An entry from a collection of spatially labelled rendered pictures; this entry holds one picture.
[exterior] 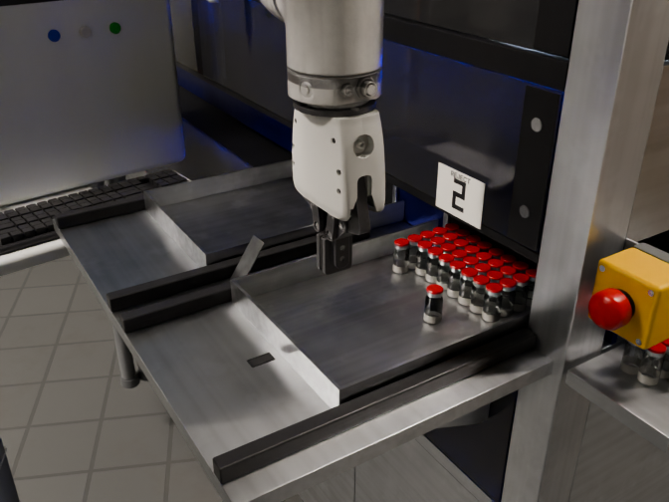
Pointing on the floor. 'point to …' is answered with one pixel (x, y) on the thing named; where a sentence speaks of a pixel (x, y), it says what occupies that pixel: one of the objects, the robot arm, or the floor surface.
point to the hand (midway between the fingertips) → (334, 251)
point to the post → (584, 227)
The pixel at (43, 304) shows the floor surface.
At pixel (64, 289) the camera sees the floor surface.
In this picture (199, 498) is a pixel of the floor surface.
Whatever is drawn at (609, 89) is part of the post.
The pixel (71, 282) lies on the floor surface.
